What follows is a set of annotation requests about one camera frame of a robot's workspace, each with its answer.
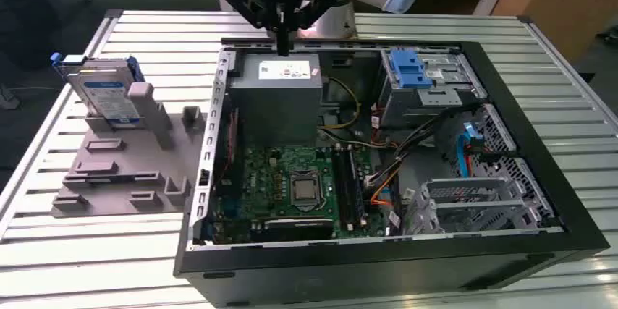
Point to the black PC case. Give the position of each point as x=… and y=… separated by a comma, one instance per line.
x=338, y=262

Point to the metal drive cage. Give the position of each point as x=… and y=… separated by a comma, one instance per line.
x=434, y=99

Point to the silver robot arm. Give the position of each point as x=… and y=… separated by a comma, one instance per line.
x=338, y=21

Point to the metal disk bay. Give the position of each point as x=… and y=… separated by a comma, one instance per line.
x=478, y=206

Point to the grey parts rack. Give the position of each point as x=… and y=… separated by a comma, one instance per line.
x=141, y=164

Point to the green motherboard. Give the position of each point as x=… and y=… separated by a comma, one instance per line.
x=270, y=164

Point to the silver CPU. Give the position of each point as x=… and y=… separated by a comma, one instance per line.
x=305, y=189

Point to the black graphics card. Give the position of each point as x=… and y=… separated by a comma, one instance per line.
x=294, y=227

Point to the grey power supply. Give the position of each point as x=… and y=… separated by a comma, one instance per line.
x=275, y=113

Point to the hard disk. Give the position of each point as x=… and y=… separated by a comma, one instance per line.
x=106, y=99

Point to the wooden cabinet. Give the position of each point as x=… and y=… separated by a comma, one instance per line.
x=570, y=5

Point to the CPU socket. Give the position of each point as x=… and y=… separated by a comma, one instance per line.
x=305, y=203

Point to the blue plastic latch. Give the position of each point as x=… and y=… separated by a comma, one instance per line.
x=407, y=70

